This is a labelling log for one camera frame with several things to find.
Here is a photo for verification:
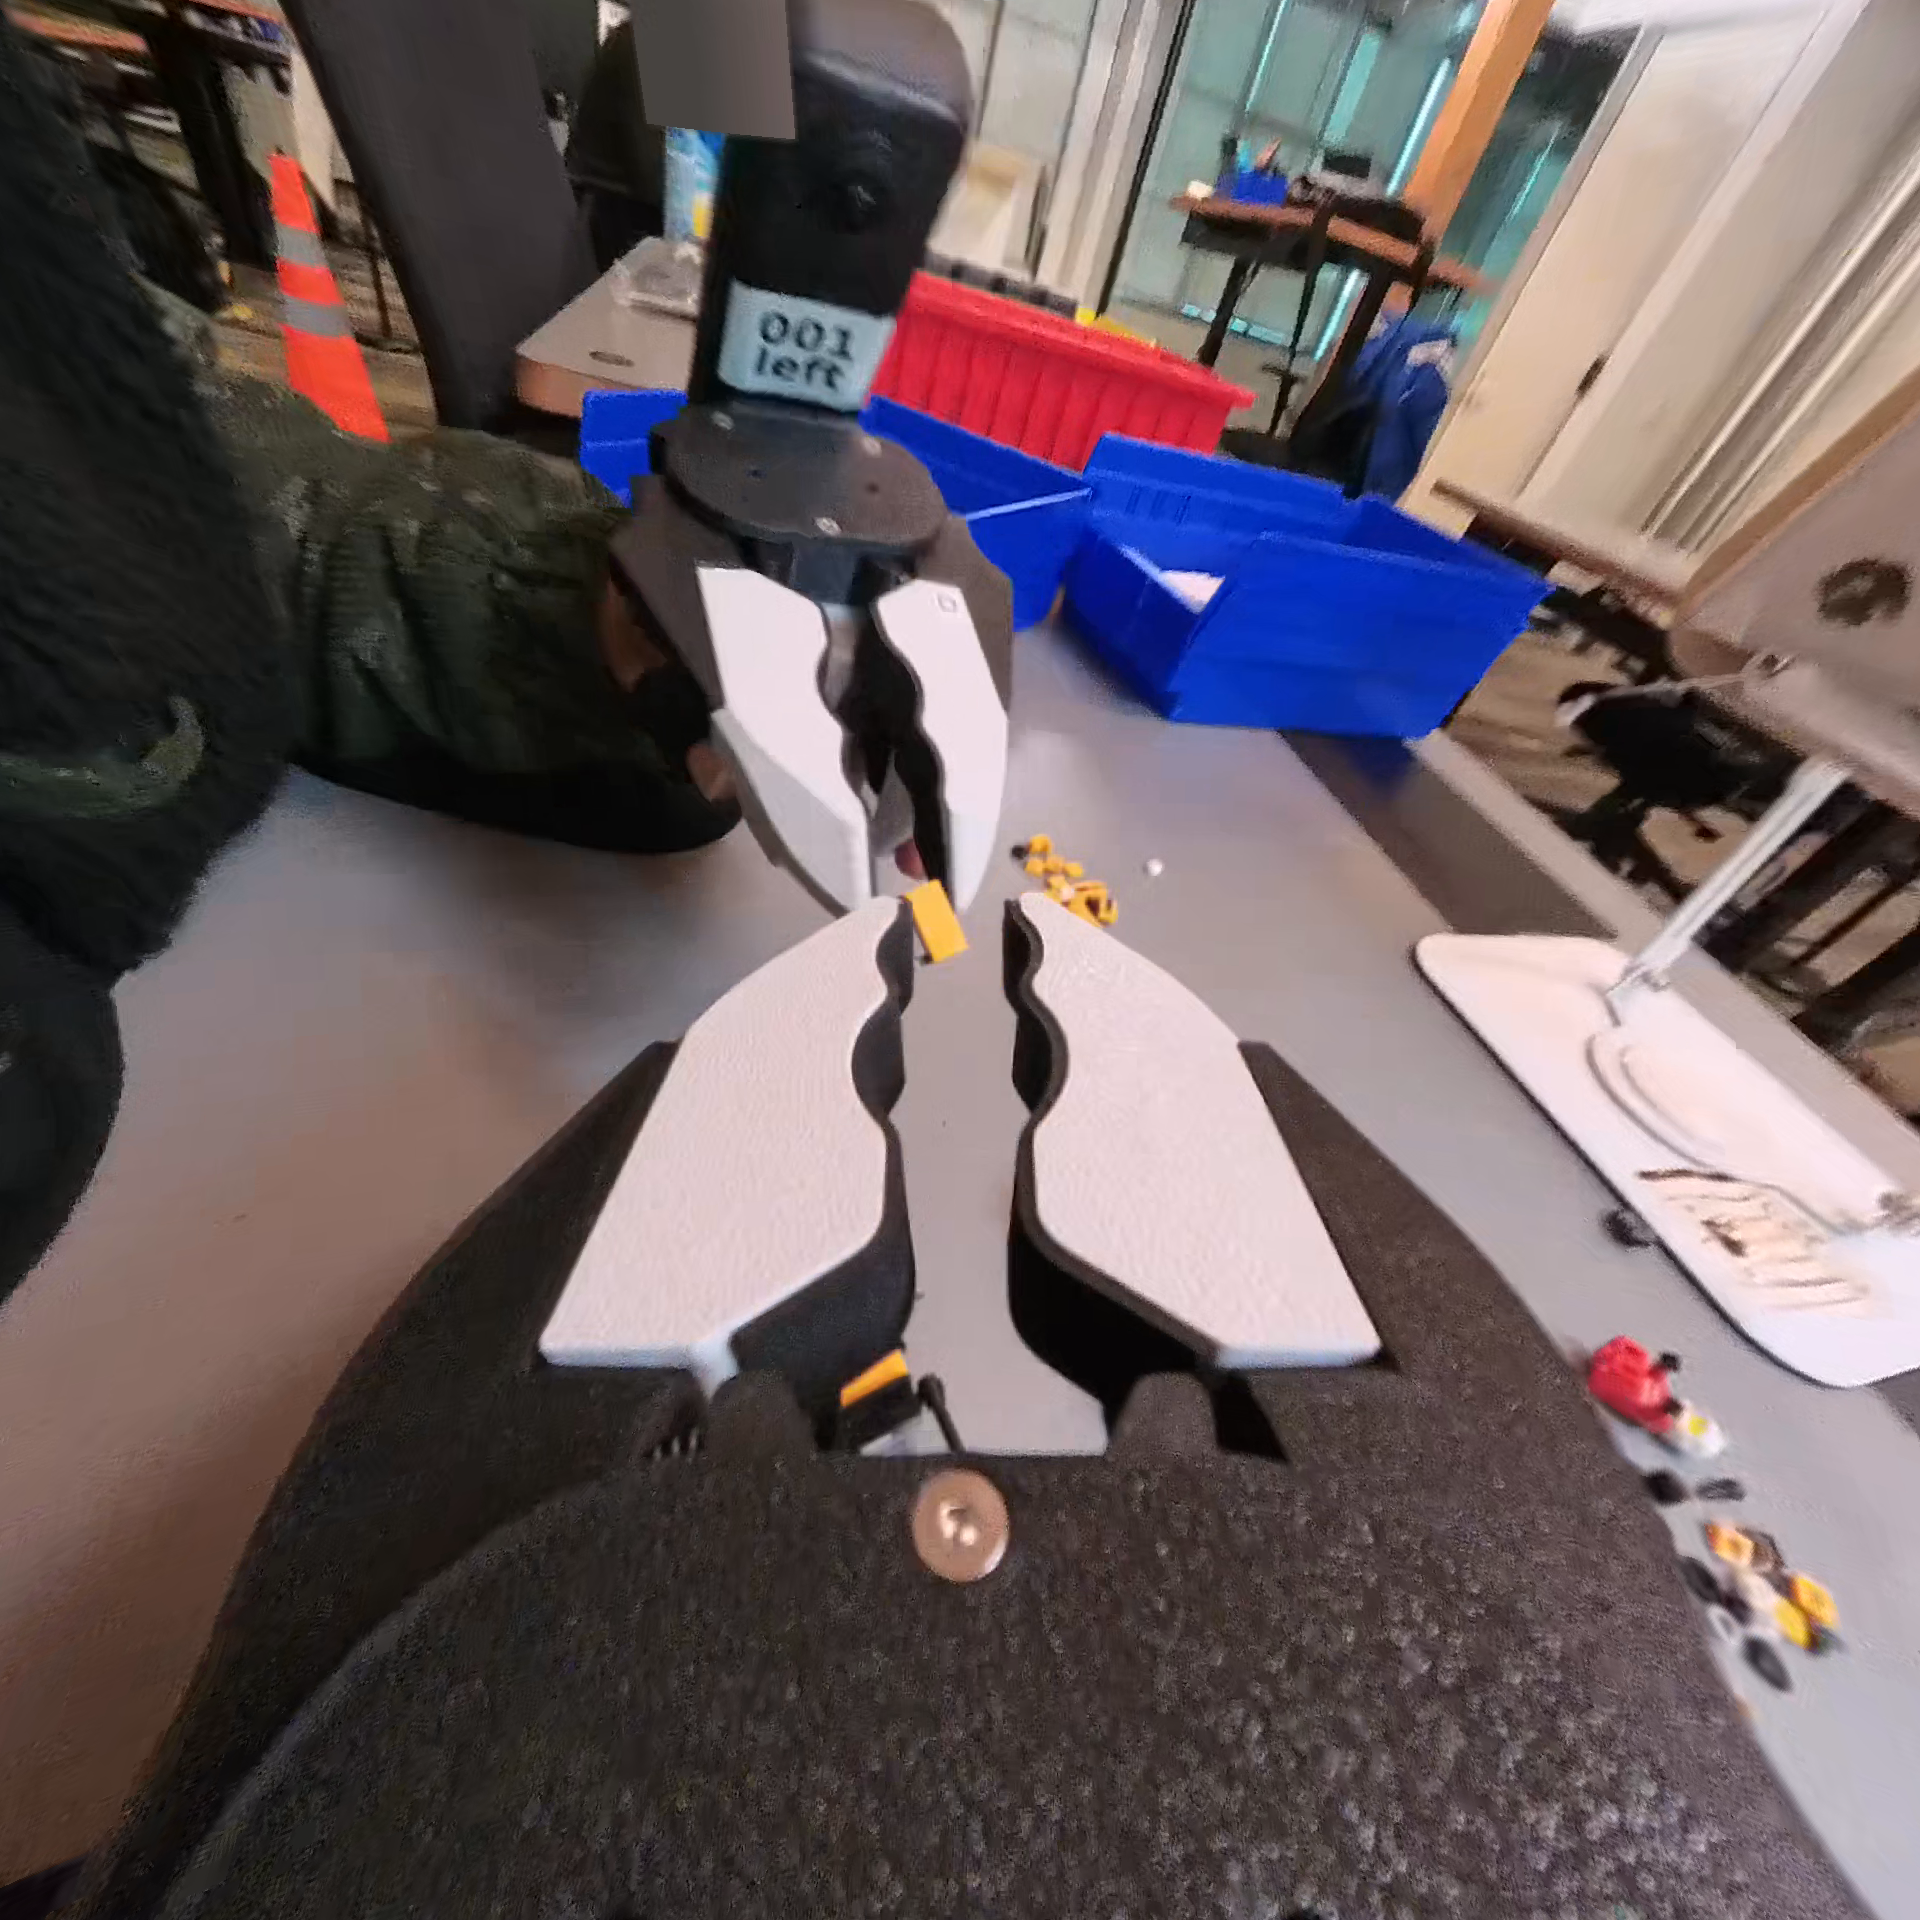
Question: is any brown wooden desk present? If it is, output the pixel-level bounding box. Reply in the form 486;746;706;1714
1434;481;1920;964

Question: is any yellow lego car roof section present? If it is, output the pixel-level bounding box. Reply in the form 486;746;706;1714
830;1348;966;1453

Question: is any red plastic bin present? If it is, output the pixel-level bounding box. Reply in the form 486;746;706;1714
868;269;1257;474

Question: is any black office chair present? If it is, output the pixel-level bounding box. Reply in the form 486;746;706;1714
1558;681;1780;847

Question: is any person's left forearm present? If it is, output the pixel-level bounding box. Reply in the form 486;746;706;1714
196;365;709;820

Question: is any blue jacket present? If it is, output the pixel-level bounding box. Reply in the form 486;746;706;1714
1337;314;1460;499

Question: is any blue plastic bin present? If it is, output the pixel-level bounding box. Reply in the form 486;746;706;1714
1061;431;1555;741
578;388;1098;633

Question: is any clear plastic bag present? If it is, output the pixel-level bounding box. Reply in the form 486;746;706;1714
615;239;709;321

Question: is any sticker sheet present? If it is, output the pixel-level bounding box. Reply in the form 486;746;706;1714
1635;1164;1886;1320

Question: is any orange traffic cone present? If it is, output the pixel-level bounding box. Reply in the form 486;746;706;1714
267;149;393;445

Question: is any crumpled white printed paper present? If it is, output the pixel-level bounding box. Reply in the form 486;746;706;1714
1118;540;1224;618

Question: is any open lego instruction booklet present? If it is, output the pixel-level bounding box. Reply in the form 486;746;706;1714
1673;405;1920;811

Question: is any grey side table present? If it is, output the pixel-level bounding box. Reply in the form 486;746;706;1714
514;239;709;416

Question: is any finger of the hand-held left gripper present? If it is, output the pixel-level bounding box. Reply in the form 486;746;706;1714
697;563;876;920
876;581;1012;915

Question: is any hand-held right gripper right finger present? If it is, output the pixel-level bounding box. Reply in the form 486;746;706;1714
1003;890;1384;1425

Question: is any red lego minifigure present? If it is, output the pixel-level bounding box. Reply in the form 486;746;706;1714
1585;1334;1732;1459

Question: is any black high-back chair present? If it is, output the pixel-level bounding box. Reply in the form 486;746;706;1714
286;0;601;438

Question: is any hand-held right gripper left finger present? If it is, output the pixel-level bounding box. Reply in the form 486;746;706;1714
536;899;917;1448

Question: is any pile of yellow lego bricks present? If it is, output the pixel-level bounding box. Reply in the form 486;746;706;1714
1012;833;1125;929

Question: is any person's left hand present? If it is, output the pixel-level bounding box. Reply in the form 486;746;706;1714
598;574;744;805

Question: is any wooden pillar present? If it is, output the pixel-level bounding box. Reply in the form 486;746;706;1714
1401;0;1558;227

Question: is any pile of small lego pieces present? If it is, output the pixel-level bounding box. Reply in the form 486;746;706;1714
1643;1469;1847;1694

